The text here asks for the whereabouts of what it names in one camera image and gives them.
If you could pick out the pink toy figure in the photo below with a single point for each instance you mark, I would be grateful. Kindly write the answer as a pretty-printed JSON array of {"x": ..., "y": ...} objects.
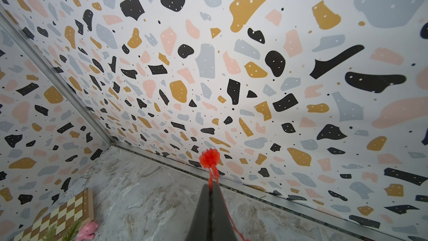
[{"x": 87, "y": 232}]

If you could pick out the metal corner post left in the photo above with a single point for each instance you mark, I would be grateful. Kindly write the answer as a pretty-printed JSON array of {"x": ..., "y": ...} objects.
[{"x": 29, "y": 49}]

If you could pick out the checkered wooden board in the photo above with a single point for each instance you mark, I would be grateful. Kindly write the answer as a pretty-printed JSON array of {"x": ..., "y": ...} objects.
[{"x": 79, "y": 207}]

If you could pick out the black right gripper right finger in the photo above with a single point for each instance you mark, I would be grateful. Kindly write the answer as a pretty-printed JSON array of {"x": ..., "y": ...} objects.
[{"x": 221, "y": 226}]

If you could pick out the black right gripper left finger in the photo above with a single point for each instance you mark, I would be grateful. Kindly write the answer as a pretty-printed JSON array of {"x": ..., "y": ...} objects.
[{"x": 200, "y": 229}]

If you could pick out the small green christmas tree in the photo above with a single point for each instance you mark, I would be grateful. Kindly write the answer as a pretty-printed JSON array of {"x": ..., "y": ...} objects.
[{"x": 69, "y": 235}]

